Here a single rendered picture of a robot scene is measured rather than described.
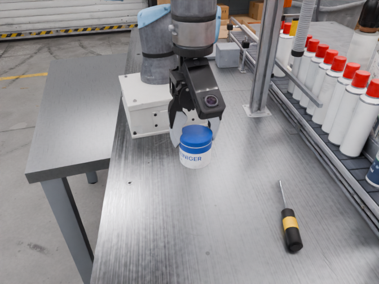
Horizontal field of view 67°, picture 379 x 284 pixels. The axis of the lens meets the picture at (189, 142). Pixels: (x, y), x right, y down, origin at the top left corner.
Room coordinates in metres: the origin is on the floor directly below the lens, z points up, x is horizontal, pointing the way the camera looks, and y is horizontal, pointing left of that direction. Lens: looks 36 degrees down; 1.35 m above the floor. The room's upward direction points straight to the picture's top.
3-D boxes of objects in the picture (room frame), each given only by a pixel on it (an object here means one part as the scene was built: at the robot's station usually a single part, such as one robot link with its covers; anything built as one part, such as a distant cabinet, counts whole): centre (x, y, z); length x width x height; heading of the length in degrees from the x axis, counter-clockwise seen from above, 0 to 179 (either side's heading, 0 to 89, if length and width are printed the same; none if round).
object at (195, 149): (0.49, -0.01, 0.98); 0.07 x 0.07 x 0.07
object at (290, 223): (0.43, -0.22, 0.84); 0.20 x 0.03 x 0.03; 175
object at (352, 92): (0.65, -0.42, 0.98); 0.05 x 0.05 x 0.20
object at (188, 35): (0.51, 0.00, 1.22); 0.08 x 0.08 x 0.05
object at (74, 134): (1.13, 0.15, 0.81); 0.90 x 0.90 x 0.04; 17
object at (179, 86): (0.51, 0.00, 1.14); 0.09 x 0.08 x 0.12; 17
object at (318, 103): (1.25, -0.31, 0.96); 1.07 x 0.01 x 0.01; 7
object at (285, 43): (1.11, -0.37, 0.98); 0.05 x 0.05 x 0.20
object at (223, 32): (1.96, -0.27, 0.85); 0.30 x 0.26 x 0.04; 7
